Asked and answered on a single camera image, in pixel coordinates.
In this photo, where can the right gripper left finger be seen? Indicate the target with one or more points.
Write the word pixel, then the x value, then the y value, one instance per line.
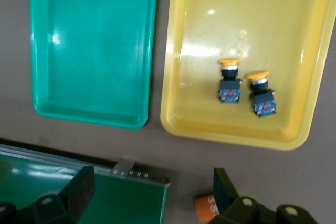
pixel 78 192

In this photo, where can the yellow push button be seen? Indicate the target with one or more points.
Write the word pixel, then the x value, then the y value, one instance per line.
pixel 262 100
pixel 229 87

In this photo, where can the yellow plastic tray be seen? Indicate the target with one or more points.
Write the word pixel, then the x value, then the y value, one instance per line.
pixel 210 24

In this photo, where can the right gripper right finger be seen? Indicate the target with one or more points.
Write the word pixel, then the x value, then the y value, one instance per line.
pixel 223 195

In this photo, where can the green plastic tray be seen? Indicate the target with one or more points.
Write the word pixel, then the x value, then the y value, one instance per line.
pixel 92 51

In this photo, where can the green conveyor belt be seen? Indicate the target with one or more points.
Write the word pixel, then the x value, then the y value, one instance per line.
pixel 126 203

